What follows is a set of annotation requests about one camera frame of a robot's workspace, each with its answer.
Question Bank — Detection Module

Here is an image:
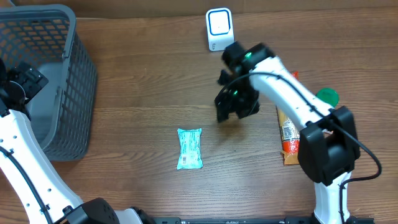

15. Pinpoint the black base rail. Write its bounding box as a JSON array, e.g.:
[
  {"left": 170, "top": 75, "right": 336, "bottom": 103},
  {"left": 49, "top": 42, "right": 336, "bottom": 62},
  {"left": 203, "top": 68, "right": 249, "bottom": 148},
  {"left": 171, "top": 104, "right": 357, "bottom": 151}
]
[{"left": 149, "top": 216, "right": 376, "bottom": 224}]

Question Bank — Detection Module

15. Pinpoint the grey plastic basket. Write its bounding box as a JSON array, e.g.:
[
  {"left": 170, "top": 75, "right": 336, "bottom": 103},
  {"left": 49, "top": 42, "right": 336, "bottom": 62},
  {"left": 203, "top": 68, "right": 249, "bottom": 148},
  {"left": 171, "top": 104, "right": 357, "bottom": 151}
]
[{"left": 1, "top": 4, "right": 97, "bottom": 161}]

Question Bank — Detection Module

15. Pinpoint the orange spaghetti package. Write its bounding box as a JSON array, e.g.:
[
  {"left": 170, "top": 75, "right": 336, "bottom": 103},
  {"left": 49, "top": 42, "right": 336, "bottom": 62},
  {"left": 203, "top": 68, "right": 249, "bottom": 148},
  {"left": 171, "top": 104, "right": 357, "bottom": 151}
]
[{"left": 276, "top": 70, "right": 301, "bottom": 166}]

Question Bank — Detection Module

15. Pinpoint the green lid jar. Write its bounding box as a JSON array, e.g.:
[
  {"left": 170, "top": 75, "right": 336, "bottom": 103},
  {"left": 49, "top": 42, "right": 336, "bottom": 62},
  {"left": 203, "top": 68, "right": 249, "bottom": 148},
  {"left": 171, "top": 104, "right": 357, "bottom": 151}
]
[{"left": 316, "top": 88, "right": 340, "bottom": 107}]

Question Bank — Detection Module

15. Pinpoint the teal snack packet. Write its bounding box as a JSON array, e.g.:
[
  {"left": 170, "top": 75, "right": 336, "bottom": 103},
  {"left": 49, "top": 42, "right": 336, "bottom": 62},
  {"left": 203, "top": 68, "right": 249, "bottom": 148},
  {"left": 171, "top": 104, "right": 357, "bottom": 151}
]
[{"left": 177, "top": 128, "right": 203, "bottom": 170}]

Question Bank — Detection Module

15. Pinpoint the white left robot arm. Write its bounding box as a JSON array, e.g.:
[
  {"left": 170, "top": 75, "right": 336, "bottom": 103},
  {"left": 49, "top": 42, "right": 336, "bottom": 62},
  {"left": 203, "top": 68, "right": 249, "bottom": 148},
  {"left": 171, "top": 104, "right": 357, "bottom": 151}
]
[{"left": 1, "top": 64, "right": 155, "bottom": 224}]

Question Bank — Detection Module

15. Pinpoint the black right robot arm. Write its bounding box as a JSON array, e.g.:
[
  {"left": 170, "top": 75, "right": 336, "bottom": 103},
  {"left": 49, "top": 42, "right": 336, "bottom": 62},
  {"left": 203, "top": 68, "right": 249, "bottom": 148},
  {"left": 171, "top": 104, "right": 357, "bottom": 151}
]
[{"left": 215, "top": 42, "right": 360, "bottom": 223}]

